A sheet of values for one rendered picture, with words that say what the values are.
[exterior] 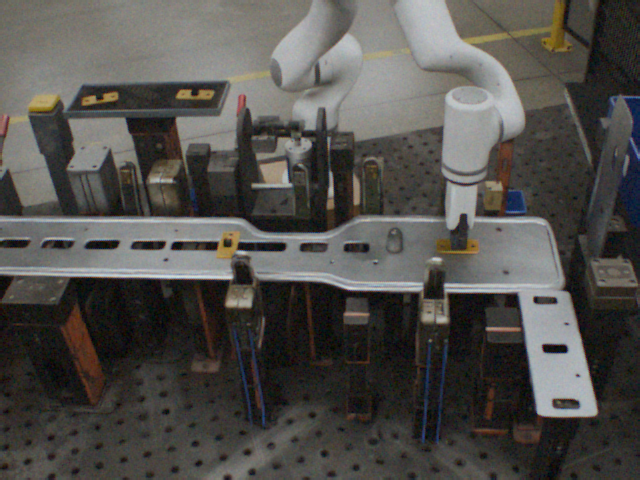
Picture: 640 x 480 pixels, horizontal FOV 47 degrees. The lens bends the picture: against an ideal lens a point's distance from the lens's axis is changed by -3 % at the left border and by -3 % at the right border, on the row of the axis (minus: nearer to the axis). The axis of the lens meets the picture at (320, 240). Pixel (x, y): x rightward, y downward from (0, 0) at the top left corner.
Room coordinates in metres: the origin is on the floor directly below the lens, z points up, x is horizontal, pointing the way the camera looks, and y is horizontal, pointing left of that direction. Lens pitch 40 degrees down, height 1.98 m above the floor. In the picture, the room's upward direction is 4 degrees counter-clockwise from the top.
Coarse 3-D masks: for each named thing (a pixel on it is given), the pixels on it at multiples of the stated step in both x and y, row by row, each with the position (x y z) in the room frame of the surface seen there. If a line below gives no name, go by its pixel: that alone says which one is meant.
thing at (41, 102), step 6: (36, 96) 1.60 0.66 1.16; (42, 96) 1.59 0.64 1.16; (48, 96) 1.59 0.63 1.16; (54, 96) 1.59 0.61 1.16; (36, 102) 1.57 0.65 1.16; (42, 102) 1.56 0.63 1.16; (48, 102) 1.56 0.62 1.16; (54, 102) 1.56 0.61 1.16; (30, 108) 1.55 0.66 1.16; (36, 108) 1.54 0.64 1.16; (42, 108) 1.54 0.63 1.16; (48, 108) 1.54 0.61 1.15
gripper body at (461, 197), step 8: (448, 184) 1.12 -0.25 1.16; (456, 184) 1.09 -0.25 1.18; (464, 184) 1.09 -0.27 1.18; (472, 184) 1.09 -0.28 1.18; (448, 192) 1.11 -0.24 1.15; (456, 192) 1.08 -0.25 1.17; (464, 192) 1.08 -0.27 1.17; (472, 192) 1.08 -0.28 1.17; (448, 200) 1.10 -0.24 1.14; (456, 200) 1.08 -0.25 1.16; (464, 200) 1.08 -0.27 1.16; (472, 200) 1.08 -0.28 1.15; (448, 208) 1.10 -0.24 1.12; (456, 208) 1.08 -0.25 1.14; (464, 208) 1.08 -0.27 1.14; (472, 208) 1.08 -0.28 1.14; (448, 216) 1.09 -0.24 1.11; (456, 216) 1.08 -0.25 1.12; (472, 216) 1.07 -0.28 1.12; (448, 224) 1.08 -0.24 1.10; (456, 224) 1.08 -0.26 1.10; (472, 224) 1.08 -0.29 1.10
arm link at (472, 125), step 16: (448, 96) 1.13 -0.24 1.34; (464, 96) 1.12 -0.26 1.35; (480, 96) 1.12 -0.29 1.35; (448, 112) 1.11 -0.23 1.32; (464, 112) 1.09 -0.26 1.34; (480, 112) 1.08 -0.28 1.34; (496, 112) 1.13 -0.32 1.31; (448, 128) 1.11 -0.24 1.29; (464, 128) 1.09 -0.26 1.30; (480, 128) 1.08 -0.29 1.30; (496, 128) 1.11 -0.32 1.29; (448, 144) 1.11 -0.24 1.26; (464, 144) 1.09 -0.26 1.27; (480, 144) 1.09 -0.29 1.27; (448, 160) 1.10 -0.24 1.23; (464, 160) 1.08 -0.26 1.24; (480, 160) 1.09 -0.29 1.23
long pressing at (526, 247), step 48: (0, 240) 1.25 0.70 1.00; (96, 240) 1.23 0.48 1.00; (144, 240) 1.22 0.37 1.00; (192, 240) 1.21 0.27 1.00; (240, 240) 1.20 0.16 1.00; (288, 240) 1.18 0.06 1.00; (336, 240) 1.17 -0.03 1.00; (384, 240) 1.16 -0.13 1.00; (432, 240) 1.15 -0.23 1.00; (480, 240) 1.14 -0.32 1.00; (528, 240) 1.13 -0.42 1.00; (384, 288) 1.03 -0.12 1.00; (480, 288) 1.01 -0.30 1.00; (528, 288) 1.00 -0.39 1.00
